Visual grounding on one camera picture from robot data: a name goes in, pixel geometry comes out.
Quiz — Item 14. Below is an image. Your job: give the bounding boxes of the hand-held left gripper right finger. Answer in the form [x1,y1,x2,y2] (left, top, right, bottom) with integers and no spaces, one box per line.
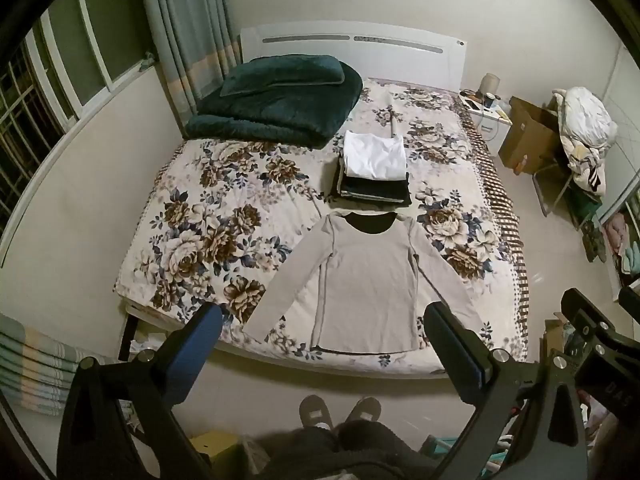
[423,301,589,480]

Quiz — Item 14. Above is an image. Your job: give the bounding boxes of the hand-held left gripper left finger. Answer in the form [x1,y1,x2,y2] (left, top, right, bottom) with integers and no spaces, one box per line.
[57,302,224,480]

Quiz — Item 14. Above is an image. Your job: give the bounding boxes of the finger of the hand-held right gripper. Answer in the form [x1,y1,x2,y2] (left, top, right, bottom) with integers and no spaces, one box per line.
[618,285,640,322]
[560,287,623,361]

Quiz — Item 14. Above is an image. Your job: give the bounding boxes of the grey long-sleeved shirt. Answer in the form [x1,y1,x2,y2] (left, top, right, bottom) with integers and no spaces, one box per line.
[242,211,485,357]

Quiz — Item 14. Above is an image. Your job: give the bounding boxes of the dark folded clothes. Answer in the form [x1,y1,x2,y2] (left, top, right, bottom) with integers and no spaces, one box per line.
[329,156,414,207]

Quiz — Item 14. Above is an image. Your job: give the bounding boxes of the small open cardboard box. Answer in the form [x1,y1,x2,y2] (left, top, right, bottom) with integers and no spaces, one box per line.
[542,312,577,362]

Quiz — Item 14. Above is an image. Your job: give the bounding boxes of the dark green slippers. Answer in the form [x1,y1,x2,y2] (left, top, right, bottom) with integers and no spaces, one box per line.
[581,216,609,264]

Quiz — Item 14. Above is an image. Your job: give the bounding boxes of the black bed leg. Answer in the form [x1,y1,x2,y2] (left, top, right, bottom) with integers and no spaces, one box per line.
[118,310,139,362]

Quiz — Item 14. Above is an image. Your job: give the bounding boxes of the person's right grey slipper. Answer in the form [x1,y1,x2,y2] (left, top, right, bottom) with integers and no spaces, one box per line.
[344,396,382,427]

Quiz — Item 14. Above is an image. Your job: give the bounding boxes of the person's grey slipper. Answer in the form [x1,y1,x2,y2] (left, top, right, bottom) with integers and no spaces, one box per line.
[298,393,334,431]
[344,396,382,427]

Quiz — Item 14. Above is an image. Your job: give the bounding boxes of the yellow box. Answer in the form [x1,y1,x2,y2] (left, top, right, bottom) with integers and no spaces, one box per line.
[189,429,242,480]

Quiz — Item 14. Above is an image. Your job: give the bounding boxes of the bed with floral sheet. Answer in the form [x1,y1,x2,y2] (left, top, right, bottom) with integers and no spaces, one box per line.
[113,77,530,377]

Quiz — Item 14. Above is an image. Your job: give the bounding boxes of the metal folding chair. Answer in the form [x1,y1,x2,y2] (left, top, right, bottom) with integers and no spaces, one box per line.
[531,159,602,232]

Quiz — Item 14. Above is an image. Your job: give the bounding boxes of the person's left grey slipper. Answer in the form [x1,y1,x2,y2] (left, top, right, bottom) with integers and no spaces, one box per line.
[298,393,334,431]

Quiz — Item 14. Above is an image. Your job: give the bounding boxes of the person's dark trouser legs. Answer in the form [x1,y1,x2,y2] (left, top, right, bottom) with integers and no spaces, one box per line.
[257,419,437,480]

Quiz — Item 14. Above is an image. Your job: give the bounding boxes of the striped folded cloth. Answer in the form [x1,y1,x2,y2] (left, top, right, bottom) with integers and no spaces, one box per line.
[0,311,132,417]

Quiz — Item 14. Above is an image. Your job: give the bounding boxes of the heap of white bedding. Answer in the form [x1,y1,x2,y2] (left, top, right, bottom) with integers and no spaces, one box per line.
[551,85,619,197]

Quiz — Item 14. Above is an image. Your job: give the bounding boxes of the brown cardboard box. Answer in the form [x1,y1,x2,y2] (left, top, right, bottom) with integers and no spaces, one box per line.
[497,95,565,176]

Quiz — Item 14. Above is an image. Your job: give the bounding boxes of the white nightstand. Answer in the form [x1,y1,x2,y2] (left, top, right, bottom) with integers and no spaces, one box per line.
[461,92,514,155]

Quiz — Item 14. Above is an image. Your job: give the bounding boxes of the white folded shirt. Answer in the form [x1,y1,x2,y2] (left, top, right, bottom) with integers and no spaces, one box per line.
[343,130,407,181]

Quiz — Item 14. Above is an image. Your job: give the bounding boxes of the dark green folded blanket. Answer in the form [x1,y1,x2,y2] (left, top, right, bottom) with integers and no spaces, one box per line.
[184,54,364,150]

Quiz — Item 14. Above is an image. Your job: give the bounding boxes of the beige jar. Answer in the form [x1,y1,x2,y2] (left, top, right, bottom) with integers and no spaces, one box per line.
[479,73,502,109]

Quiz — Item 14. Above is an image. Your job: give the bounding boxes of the dark green pillow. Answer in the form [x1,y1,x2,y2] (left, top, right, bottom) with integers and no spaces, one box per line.
[219,55,346,96]

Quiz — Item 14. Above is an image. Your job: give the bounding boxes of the grey-green curtain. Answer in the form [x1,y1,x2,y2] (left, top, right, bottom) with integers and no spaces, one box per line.
[136,0,244,117]

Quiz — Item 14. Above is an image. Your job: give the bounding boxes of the white bed headboard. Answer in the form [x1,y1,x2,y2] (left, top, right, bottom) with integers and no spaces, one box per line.
[239,20,469,93]

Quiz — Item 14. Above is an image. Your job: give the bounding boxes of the window with white frame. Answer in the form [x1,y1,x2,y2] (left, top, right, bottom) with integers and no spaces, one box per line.
[0,0,157,267]

